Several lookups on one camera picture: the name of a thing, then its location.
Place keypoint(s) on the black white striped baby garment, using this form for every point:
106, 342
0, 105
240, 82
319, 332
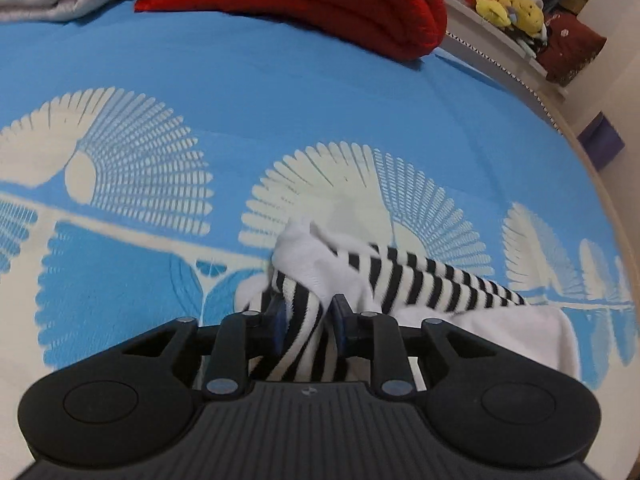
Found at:
400, 280

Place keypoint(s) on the blue white printed bed mat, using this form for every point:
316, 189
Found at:
250, 110

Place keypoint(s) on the red folded blanket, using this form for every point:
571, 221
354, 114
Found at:
325, 0

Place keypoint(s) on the purple box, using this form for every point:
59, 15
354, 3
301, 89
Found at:
602, 140

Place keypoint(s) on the yellow round plush toy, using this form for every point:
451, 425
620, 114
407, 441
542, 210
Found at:
527, 15

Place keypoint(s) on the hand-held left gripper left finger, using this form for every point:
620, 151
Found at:
277, 322

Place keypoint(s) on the dark red cushion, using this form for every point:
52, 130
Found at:
570, 50

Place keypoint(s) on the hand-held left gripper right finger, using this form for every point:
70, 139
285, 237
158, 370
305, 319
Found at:
341, 322

